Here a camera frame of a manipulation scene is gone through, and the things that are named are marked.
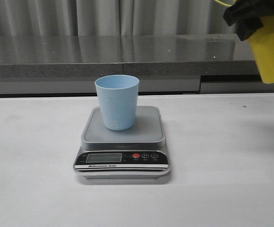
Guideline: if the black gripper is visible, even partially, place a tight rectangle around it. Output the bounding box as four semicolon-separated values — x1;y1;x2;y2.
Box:
223;0;274;41

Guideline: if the yellow squeeze bottle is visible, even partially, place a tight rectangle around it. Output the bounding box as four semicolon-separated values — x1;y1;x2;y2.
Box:
214;0;274;84

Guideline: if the light blue plastic cup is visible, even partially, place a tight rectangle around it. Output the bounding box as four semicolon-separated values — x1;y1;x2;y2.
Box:
95;75;139;131

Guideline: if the grey stone counter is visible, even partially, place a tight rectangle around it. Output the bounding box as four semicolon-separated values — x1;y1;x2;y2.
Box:
0;34;274;97

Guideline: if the grey curtain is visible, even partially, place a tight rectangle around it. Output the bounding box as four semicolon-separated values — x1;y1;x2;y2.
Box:
0;0;236;36

